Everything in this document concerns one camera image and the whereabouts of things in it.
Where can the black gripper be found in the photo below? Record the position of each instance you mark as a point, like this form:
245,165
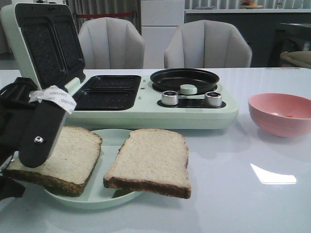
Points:
39,136

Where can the bread slice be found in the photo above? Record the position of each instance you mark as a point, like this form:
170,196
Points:
152,160
70,165

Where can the green breakfast maker lid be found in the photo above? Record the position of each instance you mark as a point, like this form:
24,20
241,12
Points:
45,44

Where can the green round plate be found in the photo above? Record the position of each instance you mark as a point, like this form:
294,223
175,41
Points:
95,195

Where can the pink bowl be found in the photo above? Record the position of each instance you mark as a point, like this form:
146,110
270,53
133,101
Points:
268,111

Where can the green breakfast maker base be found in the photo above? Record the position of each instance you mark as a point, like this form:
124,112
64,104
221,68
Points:
130,102

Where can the left beige chair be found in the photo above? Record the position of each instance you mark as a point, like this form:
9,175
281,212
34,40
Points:
111,43

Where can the beige chair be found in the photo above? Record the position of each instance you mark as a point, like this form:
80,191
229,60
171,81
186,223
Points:
207,44
111,43

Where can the grey curtain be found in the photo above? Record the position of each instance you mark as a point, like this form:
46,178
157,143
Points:
81,7

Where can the red barrier belt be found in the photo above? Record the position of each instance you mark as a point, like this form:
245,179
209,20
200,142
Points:
128,14

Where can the left silver knob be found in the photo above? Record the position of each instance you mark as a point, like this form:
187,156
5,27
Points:
169,98

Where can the silver knob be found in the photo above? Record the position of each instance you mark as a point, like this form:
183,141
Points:
169,98
213,99

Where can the black round frying pan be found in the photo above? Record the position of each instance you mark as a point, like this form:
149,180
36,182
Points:
173,78

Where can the white refrigerator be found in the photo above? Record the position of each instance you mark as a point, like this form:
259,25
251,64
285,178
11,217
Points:
159,19

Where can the right silver knob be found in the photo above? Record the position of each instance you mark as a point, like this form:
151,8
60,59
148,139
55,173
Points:
213,99

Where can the right beige chair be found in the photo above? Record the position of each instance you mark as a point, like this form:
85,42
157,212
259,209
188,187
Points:
207,44

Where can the fruit plate on counter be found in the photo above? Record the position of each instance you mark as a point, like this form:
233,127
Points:
247,4

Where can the dark kitchen counter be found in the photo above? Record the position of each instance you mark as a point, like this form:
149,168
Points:
257,26

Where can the black washing machine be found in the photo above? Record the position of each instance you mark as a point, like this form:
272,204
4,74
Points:
289,37

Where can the beige sofa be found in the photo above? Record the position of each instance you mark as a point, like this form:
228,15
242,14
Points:
297,58

